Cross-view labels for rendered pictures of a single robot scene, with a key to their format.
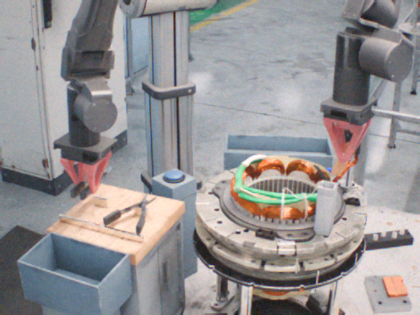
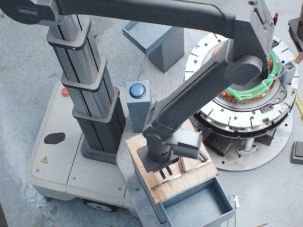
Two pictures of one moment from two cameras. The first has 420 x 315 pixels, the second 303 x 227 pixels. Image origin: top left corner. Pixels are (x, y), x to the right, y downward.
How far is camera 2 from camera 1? 120 cm
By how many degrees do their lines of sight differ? 48
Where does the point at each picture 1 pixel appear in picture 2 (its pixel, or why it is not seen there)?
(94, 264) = (191, 192)
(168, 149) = (91, 65)
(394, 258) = not seen: hidden behind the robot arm
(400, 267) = not seen: hidden behind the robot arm
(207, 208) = (217, 113)
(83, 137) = (169, 155)
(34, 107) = not seen: outside the picture
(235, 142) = (128, 27)
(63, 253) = (169, 202)
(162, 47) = (71, 20)
